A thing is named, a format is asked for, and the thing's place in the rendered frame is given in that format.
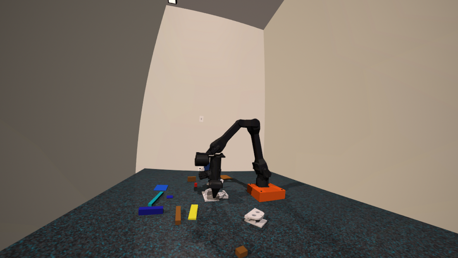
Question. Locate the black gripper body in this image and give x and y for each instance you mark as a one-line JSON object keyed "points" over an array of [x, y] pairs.
{"points": [[214, 182]]}

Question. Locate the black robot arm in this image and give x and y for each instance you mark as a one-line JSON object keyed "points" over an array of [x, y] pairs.
{"points": [[259, 165]]}

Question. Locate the teal long thin bar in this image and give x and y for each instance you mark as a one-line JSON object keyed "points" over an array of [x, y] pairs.
{"points": [[155, 199]]}

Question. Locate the white housing plate with two round holes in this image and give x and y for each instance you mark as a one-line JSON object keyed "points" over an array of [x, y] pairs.
{"points": [[254, 214]]}

